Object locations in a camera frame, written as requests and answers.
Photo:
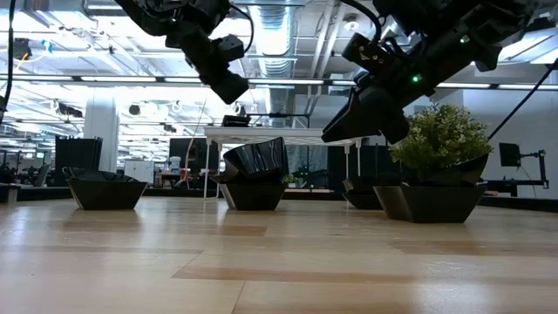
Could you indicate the black office partition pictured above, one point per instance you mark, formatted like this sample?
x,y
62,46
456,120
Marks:
x,y
78,154

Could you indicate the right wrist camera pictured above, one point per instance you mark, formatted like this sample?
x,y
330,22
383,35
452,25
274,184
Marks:
x,y
368,50

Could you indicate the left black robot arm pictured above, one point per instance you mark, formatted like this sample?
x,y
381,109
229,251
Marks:
x,y
152,11

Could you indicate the silver ventilation duct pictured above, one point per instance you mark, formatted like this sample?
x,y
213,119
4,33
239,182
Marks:
x,y
274,35

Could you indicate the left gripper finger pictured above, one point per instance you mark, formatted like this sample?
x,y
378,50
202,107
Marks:
x,y
226,85

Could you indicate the white jug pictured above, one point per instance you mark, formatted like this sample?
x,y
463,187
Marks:
x,y
174,165

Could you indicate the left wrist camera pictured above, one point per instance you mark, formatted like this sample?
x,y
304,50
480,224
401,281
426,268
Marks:
x,y
227,48

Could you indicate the green artificial potted plant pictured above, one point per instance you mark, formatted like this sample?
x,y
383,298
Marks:
x,y
440,135

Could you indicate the white lattice shelf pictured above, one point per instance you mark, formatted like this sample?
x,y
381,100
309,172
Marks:
x,y
270,131

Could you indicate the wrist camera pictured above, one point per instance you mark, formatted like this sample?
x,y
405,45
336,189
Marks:
x,y
368,50
227,48

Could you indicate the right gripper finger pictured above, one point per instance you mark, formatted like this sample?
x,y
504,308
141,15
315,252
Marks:
x,y
344,120
388,118

